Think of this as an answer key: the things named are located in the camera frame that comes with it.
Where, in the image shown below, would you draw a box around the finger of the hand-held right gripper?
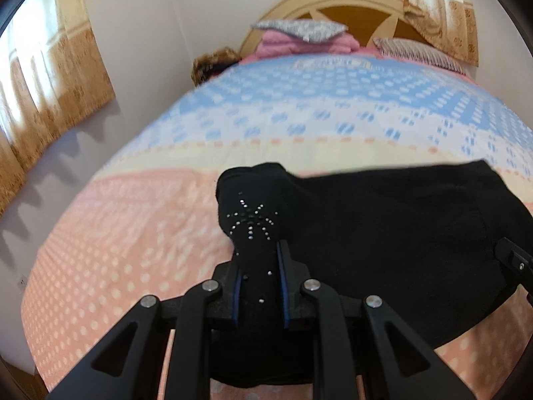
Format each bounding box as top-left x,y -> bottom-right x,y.
495,237 -> 533,295

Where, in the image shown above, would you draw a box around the pink folded blanket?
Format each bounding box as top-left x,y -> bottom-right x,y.
255,29 -> 361,57

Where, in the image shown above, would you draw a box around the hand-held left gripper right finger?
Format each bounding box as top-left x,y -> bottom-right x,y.
275,239 -> 475,400

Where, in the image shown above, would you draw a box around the striped pillow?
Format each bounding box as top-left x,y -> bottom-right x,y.
372,37 -> 468,74

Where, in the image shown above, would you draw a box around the polka dot bed blanket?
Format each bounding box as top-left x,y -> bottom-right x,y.
21,52 -> 533,400

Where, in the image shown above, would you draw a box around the black pants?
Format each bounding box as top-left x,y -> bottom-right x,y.
210,159 -> 533,388

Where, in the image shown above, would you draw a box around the beige side window curtain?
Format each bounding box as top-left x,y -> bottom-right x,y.
0,0 -> 116,218

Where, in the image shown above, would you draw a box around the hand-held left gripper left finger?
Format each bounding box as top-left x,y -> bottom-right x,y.
48,258 -> 244,400

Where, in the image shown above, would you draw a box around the brown furry toy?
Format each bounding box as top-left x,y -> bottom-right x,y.
191,46 -> 243,88

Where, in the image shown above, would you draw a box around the grey patterned pillow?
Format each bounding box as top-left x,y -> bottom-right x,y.
250,19 -> 349,43

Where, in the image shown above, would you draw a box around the beige curtain behind headboard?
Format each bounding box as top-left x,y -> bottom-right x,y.
295,0 -> 479,66

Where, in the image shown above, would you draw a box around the cream wooden headboard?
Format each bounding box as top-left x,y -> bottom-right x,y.
242,0 -> 430,57

